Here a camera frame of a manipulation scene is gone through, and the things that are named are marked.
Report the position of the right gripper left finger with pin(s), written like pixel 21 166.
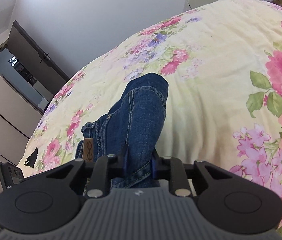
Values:
pixel 48 201

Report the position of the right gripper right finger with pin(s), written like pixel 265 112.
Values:
pixel 226 200

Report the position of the blue denim jeans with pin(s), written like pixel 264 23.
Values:
pixel 132 128

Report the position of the dark brown bedroom door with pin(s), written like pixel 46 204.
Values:
pixel 35 60

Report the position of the small black cloth item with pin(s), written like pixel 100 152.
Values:
pixel 31 160

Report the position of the floral yellow bed quilt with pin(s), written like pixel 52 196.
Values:
pixel 223 63

